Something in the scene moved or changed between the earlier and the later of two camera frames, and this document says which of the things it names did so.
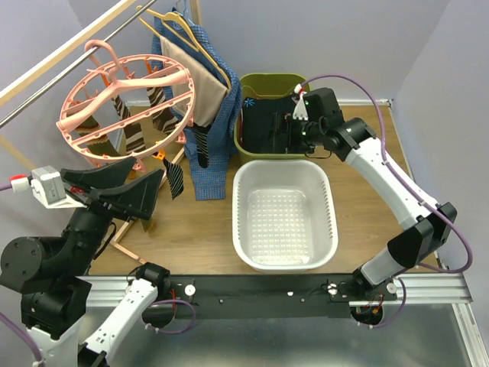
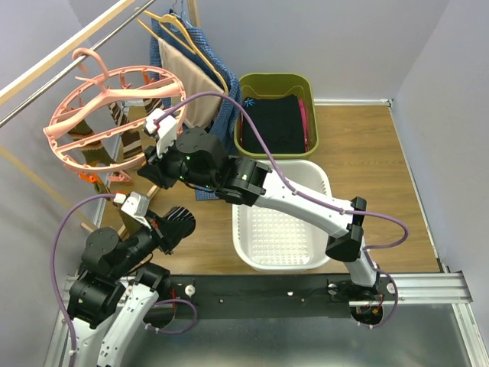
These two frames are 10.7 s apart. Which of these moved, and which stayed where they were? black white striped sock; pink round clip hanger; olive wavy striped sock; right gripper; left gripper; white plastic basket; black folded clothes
Moved: right gripper; pink round clip hanger; black white striped sock; olive wavy striped sock; left gripper
Stayed: white plastic basket; black folded clothes
